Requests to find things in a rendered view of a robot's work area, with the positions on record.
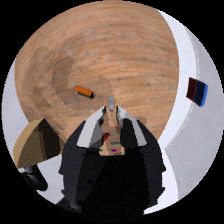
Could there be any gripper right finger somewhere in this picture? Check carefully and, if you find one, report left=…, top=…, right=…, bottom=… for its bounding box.
left=116, top=105, right=166, bottom=173

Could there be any dark red rectangular bar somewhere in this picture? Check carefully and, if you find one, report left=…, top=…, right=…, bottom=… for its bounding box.
left=104, top=133, right=109, bottom=141

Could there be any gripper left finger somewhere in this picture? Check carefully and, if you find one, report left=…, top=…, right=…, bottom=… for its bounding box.
left=58, top=106, right=106, bottom=175

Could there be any orange rod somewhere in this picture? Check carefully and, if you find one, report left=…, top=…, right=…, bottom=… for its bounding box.
left=75, top=85, right=93, bottom=96

